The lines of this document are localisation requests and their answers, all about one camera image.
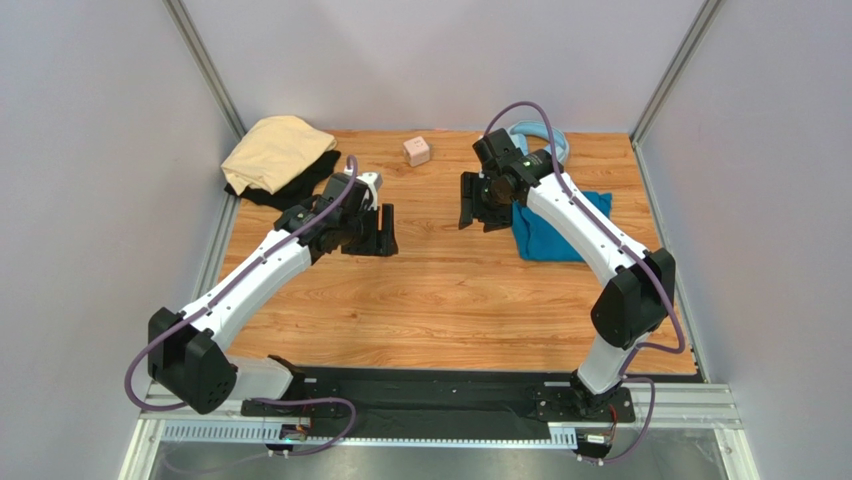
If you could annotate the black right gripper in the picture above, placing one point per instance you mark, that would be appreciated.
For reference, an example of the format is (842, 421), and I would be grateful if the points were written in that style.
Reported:
(480, 202)

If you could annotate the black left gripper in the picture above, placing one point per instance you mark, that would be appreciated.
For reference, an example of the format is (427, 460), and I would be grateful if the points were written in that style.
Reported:
(373, 247)

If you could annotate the blue t shirt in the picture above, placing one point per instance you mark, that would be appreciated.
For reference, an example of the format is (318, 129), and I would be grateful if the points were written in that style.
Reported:
(537, 240)

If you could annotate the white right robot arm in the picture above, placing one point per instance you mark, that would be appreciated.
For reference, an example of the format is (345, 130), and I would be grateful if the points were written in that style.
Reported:
(638, 284)

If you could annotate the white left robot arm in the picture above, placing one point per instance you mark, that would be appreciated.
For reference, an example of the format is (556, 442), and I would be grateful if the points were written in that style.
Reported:
(189, 354)

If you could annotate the pink cube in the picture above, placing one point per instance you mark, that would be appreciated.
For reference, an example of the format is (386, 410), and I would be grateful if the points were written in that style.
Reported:
(416, 151)

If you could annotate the light blue headphones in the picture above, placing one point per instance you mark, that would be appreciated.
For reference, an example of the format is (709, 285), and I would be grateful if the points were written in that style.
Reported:
(522, 130)

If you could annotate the black t shirt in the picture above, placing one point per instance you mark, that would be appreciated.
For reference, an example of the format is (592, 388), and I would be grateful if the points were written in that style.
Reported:
(295, 192)

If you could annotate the beige t shirt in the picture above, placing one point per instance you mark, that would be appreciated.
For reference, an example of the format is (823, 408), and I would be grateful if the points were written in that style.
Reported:
(274, 152)

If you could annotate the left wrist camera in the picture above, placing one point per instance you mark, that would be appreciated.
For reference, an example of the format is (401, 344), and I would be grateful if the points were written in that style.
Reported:
(366, 188)

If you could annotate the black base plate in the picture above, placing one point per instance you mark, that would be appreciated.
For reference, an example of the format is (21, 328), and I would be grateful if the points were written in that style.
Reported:
(436, 404)

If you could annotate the aluminium frame rail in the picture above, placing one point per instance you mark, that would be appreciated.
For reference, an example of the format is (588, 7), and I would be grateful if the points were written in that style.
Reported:
(681, 431)

